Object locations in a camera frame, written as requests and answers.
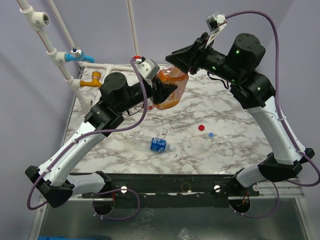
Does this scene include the orange faucet valve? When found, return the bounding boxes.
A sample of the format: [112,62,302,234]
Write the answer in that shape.
[79,71,102,88]

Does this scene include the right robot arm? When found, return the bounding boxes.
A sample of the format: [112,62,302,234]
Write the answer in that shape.
[165,32,315,196]

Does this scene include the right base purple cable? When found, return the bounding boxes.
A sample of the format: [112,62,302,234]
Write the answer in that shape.
[229,182,280,218]

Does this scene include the blue label water bottle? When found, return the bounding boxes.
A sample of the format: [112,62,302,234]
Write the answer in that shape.
[132,135,174,154]

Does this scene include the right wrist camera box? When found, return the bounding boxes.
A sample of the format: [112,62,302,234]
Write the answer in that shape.
[205,12,227,45]

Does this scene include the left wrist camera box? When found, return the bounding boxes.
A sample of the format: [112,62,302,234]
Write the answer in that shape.
[137,58,160,81]

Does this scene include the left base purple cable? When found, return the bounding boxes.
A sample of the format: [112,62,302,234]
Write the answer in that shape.
[91,187,141,221]

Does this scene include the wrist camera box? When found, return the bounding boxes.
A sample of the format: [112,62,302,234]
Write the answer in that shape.
[137,58,160,81]
[205,12,227,45]

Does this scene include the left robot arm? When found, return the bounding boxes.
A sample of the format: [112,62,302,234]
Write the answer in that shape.
[25,72,177,208]

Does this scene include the blue faucet valve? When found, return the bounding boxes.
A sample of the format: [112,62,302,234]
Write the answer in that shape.
[64,46,95,64]

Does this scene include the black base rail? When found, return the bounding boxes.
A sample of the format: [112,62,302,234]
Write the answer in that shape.
[67,172,261,209]

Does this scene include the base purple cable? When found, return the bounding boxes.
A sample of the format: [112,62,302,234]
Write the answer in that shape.
[229,182,280,218]
[91,187,141,221]

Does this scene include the orange plastic jar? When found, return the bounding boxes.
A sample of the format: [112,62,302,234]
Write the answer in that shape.
[151,64,189,110]

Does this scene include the white pvc pipe frame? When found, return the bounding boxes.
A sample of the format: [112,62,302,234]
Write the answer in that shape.
[17,0,133,111]

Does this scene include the red bottle cap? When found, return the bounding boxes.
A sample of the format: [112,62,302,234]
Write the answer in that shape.
[198,124,205,131]

